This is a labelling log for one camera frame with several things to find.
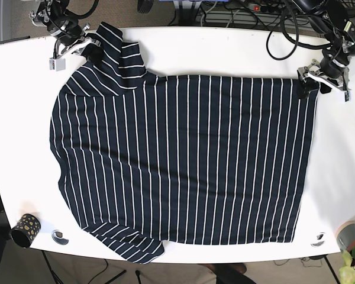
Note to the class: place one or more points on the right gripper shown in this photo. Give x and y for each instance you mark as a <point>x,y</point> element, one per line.
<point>86,45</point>

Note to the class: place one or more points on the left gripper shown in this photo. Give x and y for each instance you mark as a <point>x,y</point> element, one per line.
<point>329,74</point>

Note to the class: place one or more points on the navy white-striped T-shirt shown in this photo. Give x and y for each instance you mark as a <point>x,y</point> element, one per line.
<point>192,159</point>

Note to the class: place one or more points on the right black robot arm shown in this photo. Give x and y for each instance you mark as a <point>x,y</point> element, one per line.
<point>58,20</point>

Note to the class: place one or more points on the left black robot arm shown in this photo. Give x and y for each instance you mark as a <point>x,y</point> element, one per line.
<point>329,19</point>

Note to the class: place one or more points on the grey tape roll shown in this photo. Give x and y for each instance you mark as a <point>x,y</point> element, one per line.
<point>345,236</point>

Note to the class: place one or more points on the black gold-dotted cup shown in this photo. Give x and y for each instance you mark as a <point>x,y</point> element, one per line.
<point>25,230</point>

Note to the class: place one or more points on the right table cable grommet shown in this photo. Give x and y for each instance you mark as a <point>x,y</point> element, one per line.
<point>318,240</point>

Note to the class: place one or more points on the table cable grommet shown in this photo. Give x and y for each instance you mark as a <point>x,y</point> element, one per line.
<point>318,240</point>
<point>58,237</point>

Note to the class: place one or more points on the left table cable grommet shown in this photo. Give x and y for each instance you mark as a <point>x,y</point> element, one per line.
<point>58,237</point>

